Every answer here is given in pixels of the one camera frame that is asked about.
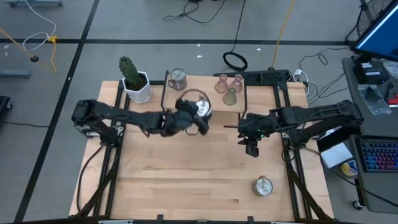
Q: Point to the small black rail-mounted box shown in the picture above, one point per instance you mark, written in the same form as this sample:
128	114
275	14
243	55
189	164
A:
160	218
250	219

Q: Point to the small red object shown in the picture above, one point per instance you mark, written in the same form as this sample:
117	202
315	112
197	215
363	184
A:
393	100

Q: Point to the computer monitor with blue screen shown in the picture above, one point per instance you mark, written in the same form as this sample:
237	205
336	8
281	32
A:
379	37

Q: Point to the backlit rainbow keyboard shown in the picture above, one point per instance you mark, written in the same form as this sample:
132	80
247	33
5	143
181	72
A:
379	155

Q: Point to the grey cart base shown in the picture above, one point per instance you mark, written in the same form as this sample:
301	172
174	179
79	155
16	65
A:
15	74

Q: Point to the white cardboard box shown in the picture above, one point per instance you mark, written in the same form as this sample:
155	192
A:
335	154

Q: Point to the small black computer box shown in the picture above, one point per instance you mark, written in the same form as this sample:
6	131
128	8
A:
371	73

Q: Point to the clear plastic bag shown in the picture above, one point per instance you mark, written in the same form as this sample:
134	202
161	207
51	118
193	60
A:
374	99

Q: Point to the long black table-edge rail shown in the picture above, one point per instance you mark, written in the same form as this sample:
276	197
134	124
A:
217	222

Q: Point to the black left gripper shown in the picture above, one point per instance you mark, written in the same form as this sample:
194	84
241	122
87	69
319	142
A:
180	123

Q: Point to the green cactus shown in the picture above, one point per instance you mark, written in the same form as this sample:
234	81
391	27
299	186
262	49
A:
130	73

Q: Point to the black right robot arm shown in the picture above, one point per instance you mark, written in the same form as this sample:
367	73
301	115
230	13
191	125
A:
323	113

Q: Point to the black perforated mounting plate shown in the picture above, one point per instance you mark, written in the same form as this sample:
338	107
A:
264	76

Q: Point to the black aluminium frame rails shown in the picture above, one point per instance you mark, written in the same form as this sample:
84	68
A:
290	174
118	93

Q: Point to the pink ribbed glass candle holder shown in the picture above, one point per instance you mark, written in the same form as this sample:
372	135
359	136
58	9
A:
237	85
221	87

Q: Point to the white hexagonal plant pot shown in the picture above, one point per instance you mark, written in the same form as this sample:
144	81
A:
140	95

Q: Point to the small black floor puck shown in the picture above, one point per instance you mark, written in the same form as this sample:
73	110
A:
34	58

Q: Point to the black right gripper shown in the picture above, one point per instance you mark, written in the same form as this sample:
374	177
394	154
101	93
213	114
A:
258	126

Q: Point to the grey side table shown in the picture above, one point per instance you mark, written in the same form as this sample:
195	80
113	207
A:
379	193

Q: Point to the wooden shelf with black legs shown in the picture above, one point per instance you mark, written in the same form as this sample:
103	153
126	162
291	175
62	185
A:
202	85

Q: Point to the green glass candle holder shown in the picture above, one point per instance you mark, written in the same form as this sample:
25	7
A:
230	99

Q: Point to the black floor fan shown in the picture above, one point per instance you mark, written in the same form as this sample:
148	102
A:
368	12

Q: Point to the grey desk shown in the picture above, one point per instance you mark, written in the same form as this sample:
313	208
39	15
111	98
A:
373	127

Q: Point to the silver tin can with twine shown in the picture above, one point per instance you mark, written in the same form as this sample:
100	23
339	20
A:
178	79
262	187
204	107

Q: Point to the black caster wheel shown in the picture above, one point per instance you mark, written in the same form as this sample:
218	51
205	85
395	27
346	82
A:
357	205

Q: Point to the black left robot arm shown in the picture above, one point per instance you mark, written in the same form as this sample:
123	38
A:
124	115

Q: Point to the yellow and blue round object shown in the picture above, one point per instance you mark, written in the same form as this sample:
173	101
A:
349	169

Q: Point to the black chair base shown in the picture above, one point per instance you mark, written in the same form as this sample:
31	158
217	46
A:
4	104

